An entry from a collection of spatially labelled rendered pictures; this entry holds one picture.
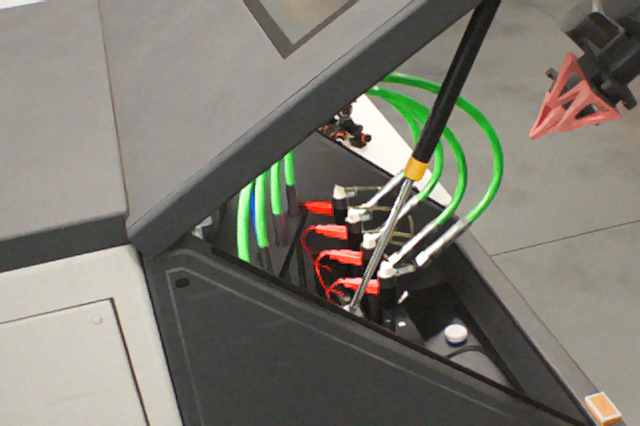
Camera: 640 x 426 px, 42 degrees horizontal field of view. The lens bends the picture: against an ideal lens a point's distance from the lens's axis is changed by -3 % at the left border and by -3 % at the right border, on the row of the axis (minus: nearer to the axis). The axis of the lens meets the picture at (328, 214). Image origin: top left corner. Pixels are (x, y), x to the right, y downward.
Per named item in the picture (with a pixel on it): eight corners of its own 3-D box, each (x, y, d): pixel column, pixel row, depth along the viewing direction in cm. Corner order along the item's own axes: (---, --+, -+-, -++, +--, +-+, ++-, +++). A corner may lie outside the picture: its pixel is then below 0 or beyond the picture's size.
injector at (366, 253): (400, 349, 140) (394, 243, 129) (371, 357, 139) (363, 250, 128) (394, 339, 143) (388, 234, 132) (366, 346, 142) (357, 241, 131)
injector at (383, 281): (417, 380, 134) (413, 271, 123) (387, 388, 133) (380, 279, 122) (411, 369, 136) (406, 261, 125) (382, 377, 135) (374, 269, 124)
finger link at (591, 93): (548, 129, 109) (604, 82, 104) (533, 95, 114) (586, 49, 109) (580, 152, 112) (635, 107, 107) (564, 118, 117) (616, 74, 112)
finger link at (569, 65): (543, 118, 110) (598, 71, 105) (528, 85, 115) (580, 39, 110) (574, 140, 114) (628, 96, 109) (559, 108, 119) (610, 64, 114)
